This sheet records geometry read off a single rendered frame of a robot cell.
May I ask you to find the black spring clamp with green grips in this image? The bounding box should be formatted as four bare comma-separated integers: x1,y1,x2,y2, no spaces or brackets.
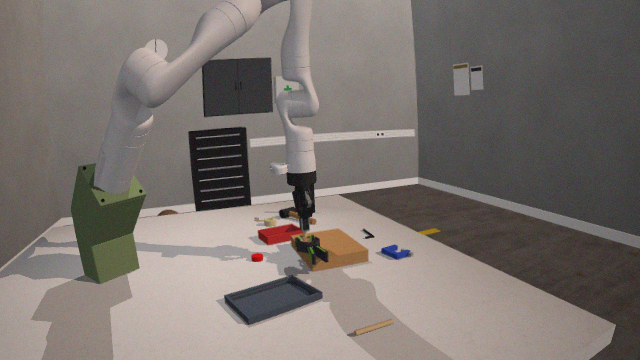
295,235,328,265

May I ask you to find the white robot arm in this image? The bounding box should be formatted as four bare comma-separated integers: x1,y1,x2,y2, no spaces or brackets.
94,0,319,194

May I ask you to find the tan wooden rod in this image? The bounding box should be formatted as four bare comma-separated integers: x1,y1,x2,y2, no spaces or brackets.
354,319,393,336

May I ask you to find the wooden-handled black mallet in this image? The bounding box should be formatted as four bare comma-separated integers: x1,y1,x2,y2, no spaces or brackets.
279,207,316,224

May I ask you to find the light wooden board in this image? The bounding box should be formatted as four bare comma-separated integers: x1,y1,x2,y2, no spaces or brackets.
291,228,368,272

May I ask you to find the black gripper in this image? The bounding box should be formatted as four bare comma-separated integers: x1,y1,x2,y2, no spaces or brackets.
287,171,317,232

